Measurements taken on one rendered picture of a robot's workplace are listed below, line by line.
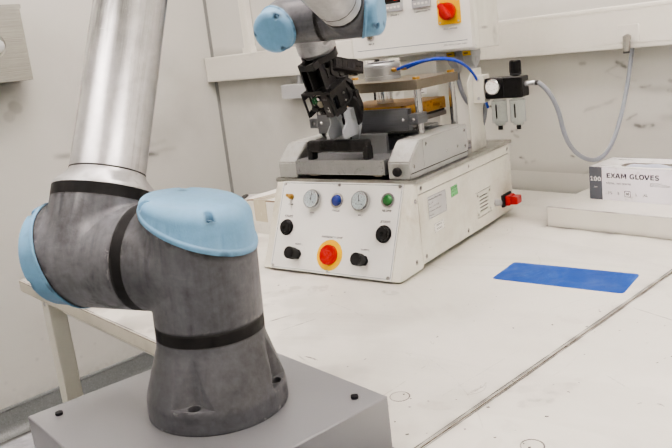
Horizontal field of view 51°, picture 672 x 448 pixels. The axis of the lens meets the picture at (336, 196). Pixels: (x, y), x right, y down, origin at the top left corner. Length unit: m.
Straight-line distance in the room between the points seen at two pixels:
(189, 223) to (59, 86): 2.07
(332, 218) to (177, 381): 0.74
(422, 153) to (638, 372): 0.61
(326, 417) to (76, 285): 0.29
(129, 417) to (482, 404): 0.41
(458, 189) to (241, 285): 0.85
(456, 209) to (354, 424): 0.81
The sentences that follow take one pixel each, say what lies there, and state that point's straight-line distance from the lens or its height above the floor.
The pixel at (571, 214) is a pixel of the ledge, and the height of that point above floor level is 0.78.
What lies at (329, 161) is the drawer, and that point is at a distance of 1.43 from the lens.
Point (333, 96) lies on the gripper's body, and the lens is 1.36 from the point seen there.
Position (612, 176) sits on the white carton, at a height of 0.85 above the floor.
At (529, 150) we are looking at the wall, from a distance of 2.01.
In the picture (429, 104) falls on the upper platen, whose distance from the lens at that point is 1.53.
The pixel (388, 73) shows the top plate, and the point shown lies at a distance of 1.53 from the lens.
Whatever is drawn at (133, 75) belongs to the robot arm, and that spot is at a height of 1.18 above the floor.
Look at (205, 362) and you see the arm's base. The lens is 0.74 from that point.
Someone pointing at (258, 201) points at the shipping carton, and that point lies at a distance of 1.80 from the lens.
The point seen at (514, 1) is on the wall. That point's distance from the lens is 2.00.
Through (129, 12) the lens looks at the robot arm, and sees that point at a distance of 0.87.
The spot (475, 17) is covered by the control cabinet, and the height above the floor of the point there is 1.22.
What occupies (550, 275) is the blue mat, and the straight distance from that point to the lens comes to 1.33.
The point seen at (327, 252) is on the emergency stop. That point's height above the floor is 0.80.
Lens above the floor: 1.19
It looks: 12 degrees down
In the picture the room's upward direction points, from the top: 7 degrees counter-clockwise
